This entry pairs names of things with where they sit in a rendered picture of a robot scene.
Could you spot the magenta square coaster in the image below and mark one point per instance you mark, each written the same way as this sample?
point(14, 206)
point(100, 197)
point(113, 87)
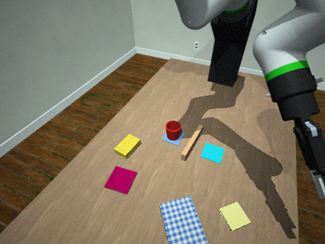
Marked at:
point(120, 180)

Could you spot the pale yellow sticky-note pad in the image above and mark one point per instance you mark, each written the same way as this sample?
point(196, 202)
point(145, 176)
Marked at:
point(234, 216)

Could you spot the yellow sponge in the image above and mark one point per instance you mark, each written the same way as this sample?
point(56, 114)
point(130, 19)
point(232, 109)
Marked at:
point(127, 146)

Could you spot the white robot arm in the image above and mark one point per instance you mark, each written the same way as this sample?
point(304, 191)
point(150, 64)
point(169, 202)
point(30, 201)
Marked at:
point(280, 48)

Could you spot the red cup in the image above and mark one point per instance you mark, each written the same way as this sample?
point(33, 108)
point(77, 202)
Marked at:
point(173, 130)

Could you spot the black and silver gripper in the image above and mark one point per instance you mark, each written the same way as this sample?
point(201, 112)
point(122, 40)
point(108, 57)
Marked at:
point(308, 134)

